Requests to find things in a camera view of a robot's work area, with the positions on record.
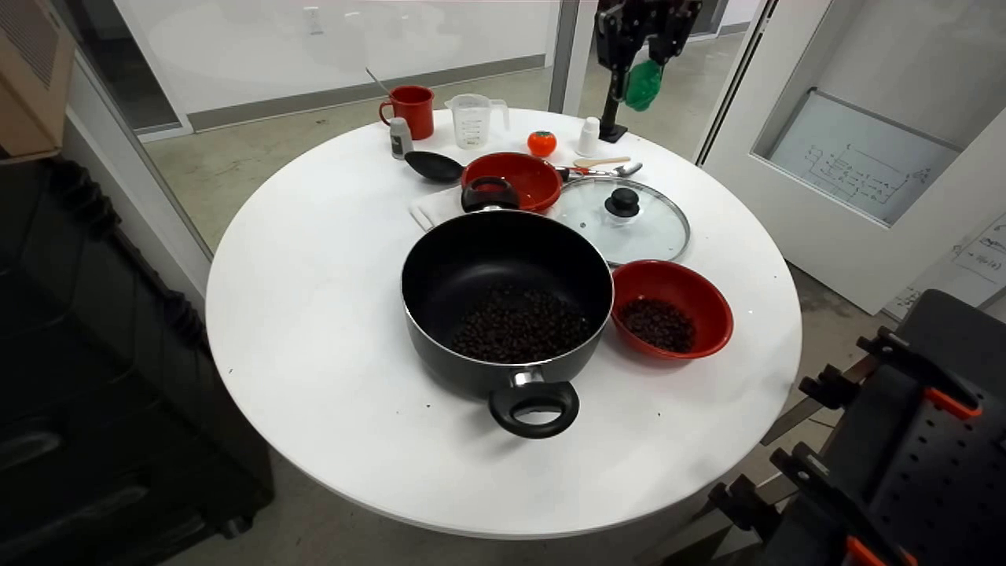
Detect small orange toy tomato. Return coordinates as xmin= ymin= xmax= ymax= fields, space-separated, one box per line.
xmin=525 ymin=129 xmax=558 ymax=163

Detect wooden cabinet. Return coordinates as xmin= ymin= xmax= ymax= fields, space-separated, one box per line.
xmin=0 ymin=0 xmax=77 ymax=167

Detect white paper napkin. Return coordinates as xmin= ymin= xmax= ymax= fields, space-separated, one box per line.
xmin=405 ymin=184 xmax=470 ymax=237

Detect empty red bowl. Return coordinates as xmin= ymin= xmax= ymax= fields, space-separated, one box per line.
xmin=460 ymin=152 xmax=565 ymax=217

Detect green toy broccoli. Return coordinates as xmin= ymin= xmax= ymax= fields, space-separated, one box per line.
xmin=619 ymin=57 xmax=667 ymax=112

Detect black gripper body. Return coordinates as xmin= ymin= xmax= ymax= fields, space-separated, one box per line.
xmin=595 ymin=0 xmax=705 ymax=39

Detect black spoon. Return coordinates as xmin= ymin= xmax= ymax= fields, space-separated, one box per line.
xmin=402 ymin=148 xmax=469 ymax=188

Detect wooden stick utensil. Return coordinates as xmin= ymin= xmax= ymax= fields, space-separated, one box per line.
xmin=572 ymin=155 xmax=638 ymax=174

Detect small white bottle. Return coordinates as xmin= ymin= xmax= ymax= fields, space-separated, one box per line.
xmin=575 ymin=112 xmax=602 ymax=160

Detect glass lid with black knob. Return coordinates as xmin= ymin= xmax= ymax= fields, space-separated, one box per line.
xmin=551 ymin=176 xmax=695 ymax=269

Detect white paper sheets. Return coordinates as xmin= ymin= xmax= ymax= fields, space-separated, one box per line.
xmin=887 ymin=214 xmax=1006 ymax=325

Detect coffee beans pile in pot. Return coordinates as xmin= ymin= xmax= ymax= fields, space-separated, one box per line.
xmin=443 ymin=283 xmax=598 ymax=365

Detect red mug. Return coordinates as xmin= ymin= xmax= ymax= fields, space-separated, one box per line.
xmin=377 ymin=86 xmax=436 ymax=144

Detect black cart with orange clamps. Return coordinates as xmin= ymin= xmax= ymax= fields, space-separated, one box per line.
xmin=705 ymin=289 xmax=1006 ymax=566

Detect metal spoon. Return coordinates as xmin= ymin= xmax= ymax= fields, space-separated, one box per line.
xmin=562 ymin=160 xmax=647 ymax=184

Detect black cooking pot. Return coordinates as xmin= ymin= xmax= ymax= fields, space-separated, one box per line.
xmin=398 ymin=174 xmax=617 ymax=440

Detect small shaker bottle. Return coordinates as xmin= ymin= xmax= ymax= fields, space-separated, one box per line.
xmin=385 ymin=112 xmax=416 ymax=160

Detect white door with drawing panel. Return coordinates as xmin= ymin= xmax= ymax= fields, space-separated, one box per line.
xmin=697 ymin=0 xmax=1006 ymax=316

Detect coffee beans pile in bowl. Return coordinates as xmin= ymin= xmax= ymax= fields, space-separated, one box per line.
xmin=619 ymin=295 xmax=697 ymax=354

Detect red bowl holding beans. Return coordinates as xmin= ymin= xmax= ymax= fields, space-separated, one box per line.
xmin=608 ymin=258 xmax=739 ymax=369

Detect clear measuring cup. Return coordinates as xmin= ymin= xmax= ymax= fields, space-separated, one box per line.
xmin=447 ymin=90 xmax=513 ymax=152

